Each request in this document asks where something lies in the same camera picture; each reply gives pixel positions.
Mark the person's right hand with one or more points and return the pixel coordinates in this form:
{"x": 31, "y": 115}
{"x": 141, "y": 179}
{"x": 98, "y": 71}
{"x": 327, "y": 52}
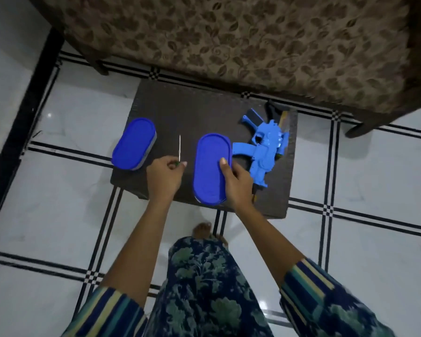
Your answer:
{"x": 238, "y": 189}

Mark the person's left hand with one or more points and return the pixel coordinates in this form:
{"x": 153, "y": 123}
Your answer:
{"x": 165, "y": 180}

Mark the clear container with blue lid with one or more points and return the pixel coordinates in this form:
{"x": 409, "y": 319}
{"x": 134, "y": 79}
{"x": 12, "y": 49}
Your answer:
{"x": 208, "y": 164}

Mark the blue toy gun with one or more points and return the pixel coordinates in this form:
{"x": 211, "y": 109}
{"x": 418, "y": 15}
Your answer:
{"x": 266, "y": 150}

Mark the person's right forearm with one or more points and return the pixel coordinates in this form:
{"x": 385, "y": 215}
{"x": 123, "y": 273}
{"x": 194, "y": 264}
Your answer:
{"x": 270, "y": 245}

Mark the person's left forearm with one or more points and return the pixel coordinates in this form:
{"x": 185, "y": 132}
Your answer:
{"x": 140, "y": 249}

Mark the person's right foot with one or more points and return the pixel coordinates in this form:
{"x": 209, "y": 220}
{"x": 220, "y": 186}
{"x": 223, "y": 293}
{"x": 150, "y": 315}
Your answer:
{"x": 222, "y": 240}

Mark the person's foot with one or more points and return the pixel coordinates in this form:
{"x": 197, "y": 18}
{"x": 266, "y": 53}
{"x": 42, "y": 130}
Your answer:
{"x": 201, "y": 230}
{"x": 222, "y": 240}

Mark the person's left foot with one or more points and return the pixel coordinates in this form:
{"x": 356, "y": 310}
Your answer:
{"x": 201, "y": 230}

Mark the labelled container with blue lid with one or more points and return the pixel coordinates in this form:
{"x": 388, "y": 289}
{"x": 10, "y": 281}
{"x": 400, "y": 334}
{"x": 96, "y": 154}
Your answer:
{"x": 133, "y": 143}

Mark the dark brown wicker table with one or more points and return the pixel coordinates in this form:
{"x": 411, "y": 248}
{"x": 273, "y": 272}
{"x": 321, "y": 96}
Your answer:
{"x": 182, "y": 108}

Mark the blue floral dress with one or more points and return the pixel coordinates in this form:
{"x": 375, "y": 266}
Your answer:
{"x": 203, "y": 287}

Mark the striped right sleeve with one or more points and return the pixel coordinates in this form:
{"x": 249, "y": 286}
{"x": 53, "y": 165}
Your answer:
{"x": 322, "y": 305}

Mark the striped sleeve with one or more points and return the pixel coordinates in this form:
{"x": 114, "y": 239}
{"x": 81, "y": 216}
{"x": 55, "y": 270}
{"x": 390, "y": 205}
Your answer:
{"x": 105, "y": 315}
{"x": 322, "y": 305}

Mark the striped left sleeve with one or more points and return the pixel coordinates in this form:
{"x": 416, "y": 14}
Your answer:
{"x": 105, "y": 315}

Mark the brown floral sofa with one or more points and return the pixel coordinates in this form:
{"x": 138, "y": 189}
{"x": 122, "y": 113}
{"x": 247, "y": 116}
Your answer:
{"x": 249, "y": 42}

